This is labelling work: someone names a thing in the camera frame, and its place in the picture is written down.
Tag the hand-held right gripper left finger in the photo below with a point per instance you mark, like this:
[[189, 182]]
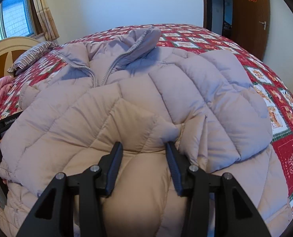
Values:
[[113, 175]]

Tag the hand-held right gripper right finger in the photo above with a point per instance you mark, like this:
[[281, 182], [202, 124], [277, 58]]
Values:
[[175, 175]]

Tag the light pink puffer jacket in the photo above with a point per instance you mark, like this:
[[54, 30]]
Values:
[[136, 91]]

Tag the pink quilted blanket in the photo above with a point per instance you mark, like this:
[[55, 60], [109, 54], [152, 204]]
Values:
[[3, 86]]

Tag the striped pillow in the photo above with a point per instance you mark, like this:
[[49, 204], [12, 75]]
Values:
[[30, 56]]

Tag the window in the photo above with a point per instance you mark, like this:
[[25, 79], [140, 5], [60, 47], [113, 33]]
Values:
[[15, 14]]

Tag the beige curtain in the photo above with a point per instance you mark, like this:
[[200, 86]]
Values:
[[46, 17]]

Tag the red printed patchwork blanket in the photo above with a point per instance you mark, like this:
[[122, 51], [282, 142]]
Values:
[[280, 108]]

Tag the brown wooden door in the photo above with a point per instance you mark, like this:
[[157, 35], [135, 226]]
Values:
[[250, 17]]

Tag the dark wooden door frame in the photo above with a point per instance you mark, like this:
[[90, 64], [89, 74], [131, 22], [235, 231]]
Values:
[[205, 5]]

